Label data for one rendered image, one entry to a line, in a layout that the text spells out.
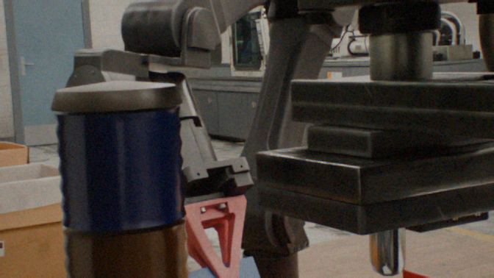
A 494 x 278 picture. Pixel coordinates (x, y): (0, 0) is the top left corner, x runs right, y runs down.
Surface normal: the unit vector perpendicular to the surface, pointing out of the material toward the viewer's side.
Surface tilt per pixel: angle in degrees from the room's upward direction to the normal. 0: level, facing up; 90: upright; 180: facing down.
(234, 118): 90
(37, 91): 90
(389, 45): 90
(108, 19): 90
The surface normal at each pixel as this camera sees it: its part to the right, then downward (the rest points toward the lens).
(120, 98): 0.14, -0.22
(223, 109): -0.87, 0.10
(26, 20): 0.48, 0.07
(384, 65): -0.65, 0.11
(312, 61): 0.72, 0.15
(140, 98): 0.42, -0.24
